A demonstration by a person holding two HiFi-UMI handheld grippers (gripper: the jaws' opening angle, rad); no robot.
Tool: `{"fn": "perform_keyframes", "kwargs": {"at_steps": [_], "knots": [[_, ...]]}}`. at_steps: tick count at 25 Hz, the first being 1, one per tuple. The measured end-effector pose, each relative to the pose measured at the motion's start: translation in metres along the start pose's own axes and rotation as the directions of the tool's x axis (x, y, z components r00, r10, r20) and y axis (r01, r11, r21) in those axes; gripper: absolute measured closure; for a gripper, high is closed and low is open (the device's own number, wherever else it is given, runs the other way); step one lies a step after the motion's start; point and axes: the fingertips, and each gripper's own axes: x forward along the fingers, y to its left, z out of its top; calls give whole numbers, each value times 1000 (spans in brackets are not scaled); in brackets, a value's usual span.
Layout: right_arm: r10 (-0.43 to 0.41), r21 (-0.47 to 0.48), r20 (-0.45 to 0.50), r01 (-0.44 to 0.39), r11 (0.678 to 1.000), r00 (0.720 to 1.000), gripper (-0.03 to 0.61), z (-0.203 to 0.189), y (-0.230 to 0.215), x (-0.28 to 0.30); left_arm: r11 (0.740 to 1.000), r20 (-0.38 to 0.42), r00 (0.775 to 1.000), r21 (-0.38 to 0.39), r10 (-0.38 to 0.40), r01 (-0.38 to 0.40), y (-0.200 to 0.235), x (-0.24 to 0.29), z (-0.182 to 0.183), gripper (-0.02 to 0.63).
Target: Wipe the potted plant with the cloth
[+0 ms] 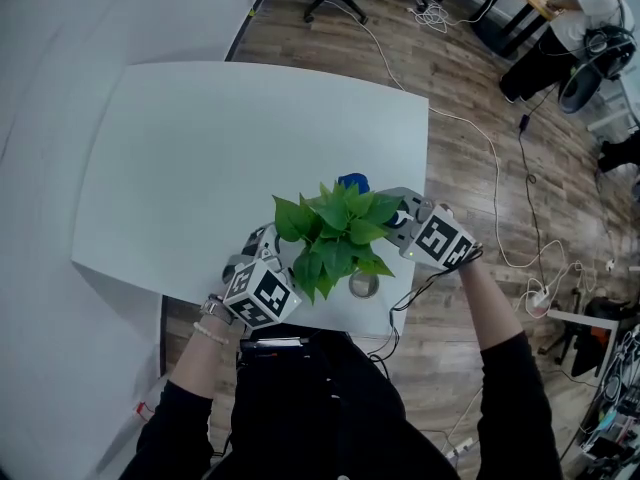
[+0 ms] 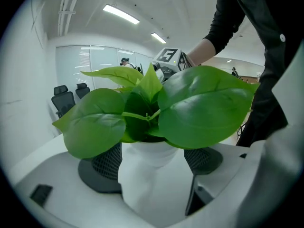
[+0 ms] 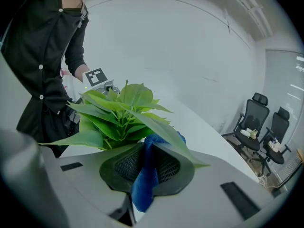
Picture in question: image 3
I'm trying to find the person's left forearm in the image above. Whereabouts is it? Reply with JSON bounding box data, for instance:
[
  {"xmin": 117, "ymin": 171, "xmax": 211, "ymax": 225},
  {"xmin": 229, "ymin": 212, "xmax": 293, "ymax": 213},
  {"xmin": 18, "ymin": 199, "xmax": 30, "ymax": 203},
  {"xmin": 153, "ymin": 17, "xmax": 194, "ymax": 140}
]
[{"xmin": 74, "ymin": 63, "xmax": 91, "ymax": 83}]

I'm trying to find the round wooden table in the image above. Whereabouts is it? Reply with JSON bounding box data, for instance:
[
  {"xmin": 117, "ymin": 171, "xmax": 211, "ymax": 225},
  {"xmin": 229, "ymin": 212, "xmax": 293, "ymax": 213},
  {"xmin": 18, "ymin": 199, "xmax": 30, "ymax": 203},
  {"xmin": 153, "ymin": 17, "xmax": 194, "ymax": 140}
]
[{"xmin": 271, "ymin": 148, "xmax": 304, "ymax": 197}]

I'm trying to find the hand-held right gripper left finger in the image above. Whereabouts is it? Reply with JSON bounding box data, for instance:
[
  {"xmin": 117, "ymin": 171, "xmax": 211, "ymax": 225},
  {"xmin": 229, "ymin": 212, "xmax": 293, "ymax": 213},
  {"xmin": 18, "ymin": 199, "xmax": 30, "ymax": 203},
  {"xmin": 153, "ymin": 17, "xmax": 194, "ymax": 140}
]
[{"xmin": 39, "ymin": 142, "xmax": 146, "ymax": 228}]

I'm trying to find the person in black shirt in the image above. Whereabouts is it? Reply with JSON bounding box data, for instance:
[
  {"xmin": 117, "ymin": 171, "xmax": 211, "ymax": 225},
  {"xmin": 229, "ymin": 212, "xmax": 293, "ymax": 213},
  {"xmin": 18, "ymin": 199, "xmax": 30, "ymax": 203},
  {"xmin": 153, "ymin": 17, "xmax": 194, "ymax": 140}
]
[{"xmin": 0, "ymin": 0, "xmax": 90, "ymax": 159}]

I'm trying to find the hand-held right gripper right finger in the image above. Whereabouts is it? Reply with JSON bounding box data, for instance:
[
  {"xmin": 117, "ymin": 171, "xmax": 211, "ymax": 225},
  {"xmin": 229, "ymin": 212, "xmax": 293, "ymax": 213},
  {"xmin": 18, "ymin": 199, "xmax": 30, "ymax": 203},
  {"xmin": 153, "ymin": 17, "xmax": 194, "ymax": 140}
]
[{"xmin": 137, "ymin": 141, "xmax": 276, "ymax": 228}]

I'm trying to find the black mesh office chair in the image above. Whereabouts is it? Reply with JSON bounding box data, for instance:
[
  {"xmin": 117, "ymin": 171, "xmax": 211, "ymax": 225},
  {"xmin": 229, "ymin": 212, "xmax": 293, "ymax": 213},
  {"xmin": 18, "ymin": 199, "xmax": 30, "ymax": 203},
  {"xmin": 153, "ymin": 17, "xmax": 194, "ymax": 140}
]
[
  {"xmin": 258, "ymin": 106, "xmax": 293, "ymax": 177},
  {"xmin": 233, "ymin": 92, "xmax": 271, "ymax": 163}
]

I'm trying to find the green plant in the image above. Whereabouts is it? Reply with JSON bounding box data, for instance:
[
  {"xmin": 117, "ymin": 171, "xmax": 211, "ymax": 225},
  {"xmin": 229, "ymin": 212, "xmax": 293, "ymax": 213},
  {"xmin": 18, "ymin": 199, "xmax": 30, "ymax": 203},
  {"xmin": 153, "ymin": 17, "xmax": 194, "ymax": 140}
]
[{"xmin": 38, "ymin": 79, "xmax": 211, "ymax": 169}]

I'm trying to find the coiled white cable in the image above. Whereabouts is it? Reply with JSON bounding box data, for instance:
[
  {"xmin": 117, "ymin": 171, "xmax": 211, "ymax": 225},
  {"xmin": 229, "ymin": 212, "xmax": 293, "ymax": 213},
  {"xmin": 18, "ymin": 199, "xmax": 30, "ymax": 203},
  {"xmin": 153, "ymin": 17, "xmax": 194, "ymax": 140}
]
[{"xmin": 257, "ymin": 174, "xmax": 269, "ymax": 188}]

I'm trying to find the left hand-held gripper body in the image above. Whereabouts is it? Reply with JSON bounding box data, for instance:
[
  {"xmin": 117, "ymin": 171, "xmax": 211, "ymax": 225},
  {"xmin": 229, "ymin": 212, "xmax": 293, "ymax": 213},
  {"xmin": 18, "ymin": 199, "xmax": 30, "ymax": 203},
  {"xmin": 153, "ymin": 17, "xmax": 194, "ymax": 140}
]
[{"xmin": 82, "ymin": 67, "xmax": 121, "ymax": 97}]

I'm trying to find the blue cloth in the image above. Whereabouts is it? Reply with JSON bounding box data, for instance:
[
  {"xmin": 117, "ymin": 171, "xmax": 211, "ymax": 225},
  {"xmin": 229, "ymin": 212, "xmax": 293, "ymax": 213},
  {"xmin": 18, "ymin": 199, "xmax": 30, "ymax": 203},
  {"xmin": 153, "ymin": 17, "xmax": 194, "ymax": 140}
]
[{"xmin": 131, "ymin": 133, "xmax": 187, "ymax": 213}]

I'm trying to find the white objects bundle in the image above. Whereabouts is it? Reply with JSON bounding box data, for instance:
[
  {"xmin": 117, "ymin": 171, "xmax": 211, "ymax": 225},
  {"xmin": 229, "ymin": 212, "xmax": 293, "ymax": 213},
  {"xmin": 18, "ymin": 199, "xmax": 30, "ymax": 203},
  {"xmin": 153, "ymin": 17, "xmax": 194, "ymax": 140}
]
[{"xmin": 239, "ymin": 127, "xmax": 258, "ymax": 140}]

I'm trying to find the white ceiling conduit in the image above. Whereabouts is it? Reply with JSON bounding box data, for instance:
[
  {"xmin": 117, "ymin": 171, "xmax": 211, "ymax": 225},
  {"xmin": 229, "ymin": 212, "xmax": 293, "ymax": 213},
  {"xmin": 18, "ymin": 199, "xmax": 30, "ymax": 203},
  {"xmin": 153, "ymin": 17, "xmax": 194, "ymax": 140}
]
[{"xmin": 222, "ymin": 0, "xmax": 274, "ymax": 38}]

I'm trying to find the white crumpled bag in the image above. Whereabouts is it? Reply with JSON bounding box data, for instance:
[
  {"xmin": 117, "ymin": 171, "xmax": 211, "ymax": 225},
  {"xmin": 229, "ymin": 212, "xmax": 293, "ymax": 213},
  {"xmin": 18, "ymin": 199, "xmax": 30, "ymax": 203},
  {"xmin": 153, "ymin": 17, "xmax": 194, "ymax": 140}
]
[{"xmin": 268, "ymin": 136, "xmax": 283, "ymax": 153}]

